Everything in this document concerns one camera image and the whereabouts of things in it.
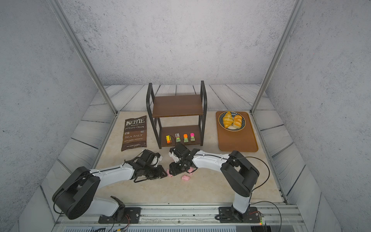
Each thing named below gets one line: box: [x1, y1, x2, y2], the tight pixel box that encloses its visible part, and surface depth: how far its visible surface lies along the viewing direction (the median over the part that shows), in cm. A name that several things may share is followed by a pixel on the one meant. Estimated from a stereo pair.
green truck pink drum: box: [189, 132, 196, 142], surface depth 100 cm
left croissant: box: [222, 111, 234, 129], surface depth 110 cm
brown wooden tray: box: [215, 111, 259, 153], surface depth 106 cm
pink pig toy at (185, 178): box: [181, 174, 191, 182], surface depth 86 cm
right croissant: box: [232, 114, 243, 130], surface depth 110 cm
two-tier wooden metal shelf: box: [145, 80, 208, 150], surface depth 98 cm
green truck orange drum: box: [183, 133, 189, 143], surface depth 98 cm
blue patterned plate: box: [218, 111, 247, 132], surface depth 112 cm
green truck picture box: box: [174, 132, 182, 143], surface depth 99 cm
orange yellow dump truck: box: [165, 134, 172, 145], surface depth 98 cm
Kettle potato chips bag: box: [121, 115, 147, 152], surface depth 107 cm
